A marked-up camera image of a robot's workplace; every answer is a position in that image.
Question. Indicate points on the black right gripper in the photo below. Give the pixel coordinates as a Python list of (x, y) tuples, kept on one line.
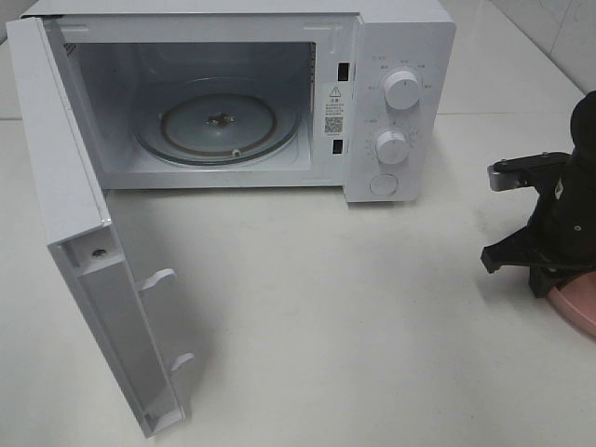
[(563, 225)]

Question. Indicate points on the pink round plate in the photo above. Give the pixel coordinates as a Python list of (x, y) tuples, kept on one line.
[(575, 301)]

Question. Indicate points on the round white door button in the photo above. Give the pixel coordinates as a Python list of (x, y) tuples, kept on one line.
[(384, 185)]

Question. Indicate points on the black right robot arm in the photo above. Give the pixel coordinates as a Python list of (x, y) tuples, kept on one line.
[(580, 167)]

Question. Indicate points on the lower white microwave knob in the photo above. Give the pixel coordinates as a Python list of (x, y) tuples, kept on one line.
[(391, 147)]

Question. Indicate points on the white microwave knob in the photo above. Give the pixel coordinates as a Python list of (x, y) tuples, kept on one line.
[(401, 88), (391, 147)]

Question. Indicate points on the upper white microwave knob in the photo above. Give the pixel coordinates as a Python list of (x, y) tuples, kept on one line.
[(401, 88)]

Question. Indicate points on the white microwave oven body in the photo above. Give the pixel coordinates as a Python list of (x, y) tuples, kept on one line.
[(331, 54)]

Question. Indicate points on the glass microwave turntable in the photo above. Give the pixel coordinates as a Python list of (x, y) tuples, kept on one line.
[(217, 121)]

